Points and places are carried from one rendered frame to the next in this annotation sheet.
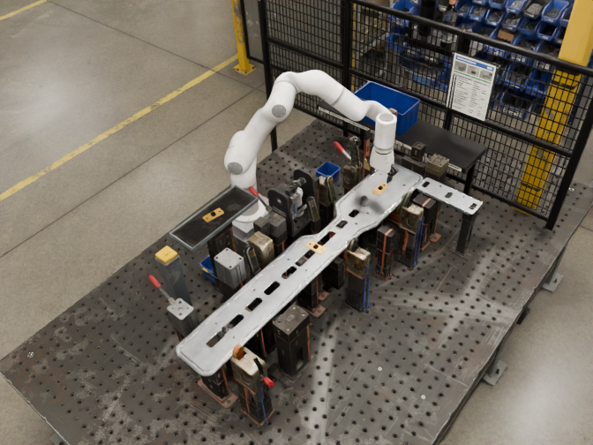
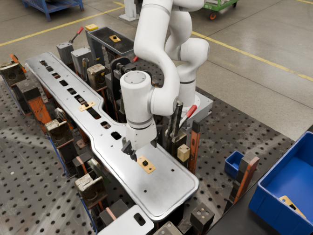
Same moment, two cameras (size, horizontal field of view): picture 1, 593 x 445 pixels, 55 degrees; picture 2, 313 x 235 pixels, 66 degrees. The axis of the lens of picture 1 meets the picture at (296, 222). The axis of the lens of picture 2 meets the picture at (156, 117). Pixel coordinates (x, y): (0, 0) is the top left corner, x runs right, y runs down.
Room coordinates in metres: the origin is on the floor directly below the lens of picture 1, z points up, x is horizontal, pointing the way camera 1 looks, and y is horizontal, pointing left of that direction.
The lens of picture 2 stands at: (2.09, -0.93, 1.75)
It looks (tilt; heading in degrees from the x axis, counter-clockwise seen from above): 43 degrees down; 98
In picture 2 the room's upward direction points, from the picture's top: 2 degrees counter-clockwise
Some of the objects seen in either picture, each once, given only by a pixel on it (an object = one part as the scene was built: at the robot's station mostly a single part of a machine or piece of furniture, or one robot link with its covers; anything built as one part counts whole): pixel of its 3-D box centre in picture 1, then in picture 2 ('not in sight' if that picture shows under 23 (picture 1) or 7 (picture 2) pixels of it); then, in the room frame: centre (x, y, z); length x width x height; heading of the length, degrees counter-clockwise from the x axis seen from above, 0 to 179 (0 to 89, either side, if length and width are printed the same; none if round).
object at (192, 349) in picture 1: (314, 252); (84, 105); (1.61, -0.07, 1.00); 1.38 x 0.22 x 0.02; 137
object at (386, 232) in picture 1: (385, 253); (90, 179); (1.71, -0.39, 0.84); 0.11 x 0.08 x 0.29; 47
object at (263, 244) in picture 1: (264, 270); (101, 96); (1.62, 0.15, 0.89); 0.13 x 0.11 x 0.38; 47
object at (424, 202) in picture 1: (420, 222); (120, 229); (1.89, -0.58, 0.84); 0.11 x 0.10 x 0.28; 47
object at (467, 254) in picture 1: (466, 230); not in sight; (1.81, -0.78, 0.84); 0.11 x 0.06 x 0.29; 47
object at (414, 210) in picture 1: (409, 236); (97, 203); (1.78, -0.50, 0.87); 0.12 x 0.09 x 0.35; 47
